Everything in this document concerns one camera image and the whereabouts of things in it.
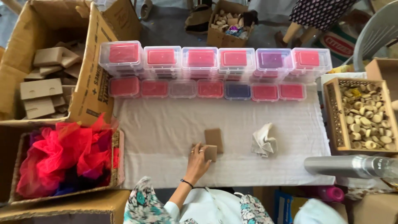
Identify white plastic chair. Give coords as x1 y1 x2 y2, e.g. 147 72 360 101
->
353 9 398 73

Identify silver metal bottle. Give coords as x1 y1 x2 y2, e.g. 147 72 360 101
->
304 155 398 180

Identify brown cardboard rectangle piece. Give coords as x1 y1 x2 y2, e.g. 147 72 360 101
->
204 128 224 154

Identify floral scarf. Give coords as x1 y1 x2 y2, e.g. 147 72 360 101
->
123 176 275 224

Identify rows of clear plastic boxes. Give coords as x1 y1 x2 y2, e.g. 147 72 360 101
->
98 40 333 103

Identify small brown cardboard piece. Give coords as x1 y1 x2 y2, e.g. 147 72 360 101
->
202 144 218 162

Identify basket of red tulle fabric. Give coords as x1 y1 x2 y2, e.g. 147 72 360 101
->
9 113 125 204

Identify pile of wooden knobs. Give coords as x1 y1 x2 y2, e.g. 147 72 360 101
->
340 83 397 150

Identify blue carton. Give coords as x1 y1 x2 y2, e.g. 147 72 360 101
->
273 189 308 224

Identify crumpled white cloth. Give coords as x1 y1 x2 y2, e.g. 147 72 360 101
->
251 123 278 158

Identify white plastic bag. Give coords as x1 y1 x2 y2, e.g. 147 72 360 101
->
293 198 346 224

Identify brown cardboard carton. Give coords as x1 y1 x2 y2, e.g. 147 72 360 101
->
353 192 398 224

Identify pink bottle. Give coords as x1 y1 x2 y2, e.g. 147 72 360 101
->
317 185 345 203

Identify large cardboard box of inserts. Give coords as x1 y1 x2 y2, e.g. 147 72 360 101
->
0 0 142 125

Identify beige sandal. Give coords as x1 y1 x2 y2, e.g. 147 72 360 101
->
140 0 153 21

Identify white table cloth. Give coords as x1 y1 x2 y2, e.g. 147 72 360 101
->
113 82 336 190

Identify brown bag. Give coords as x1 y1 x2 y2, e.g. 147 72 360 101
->
185 2 214 35

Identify small open cardboard box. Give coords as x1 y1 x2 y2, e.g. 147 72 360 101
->
365 57 398 101

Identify red labelled sack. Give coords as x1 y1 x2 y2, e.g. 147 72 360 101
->
313 24 359 62

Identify cardboard box of wooden blocks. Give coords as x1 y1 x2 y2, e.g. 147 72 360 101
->
207 0 259 49

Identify plain brown cardboard box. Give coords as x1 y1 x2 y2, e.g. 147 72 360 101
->
0 189 131 224

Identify wooden tray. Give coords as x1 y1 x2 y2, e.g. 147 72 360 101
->
323 77 398 155

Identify person's left hand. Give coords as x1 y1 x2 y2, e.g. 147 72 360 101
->
184 143 212 186

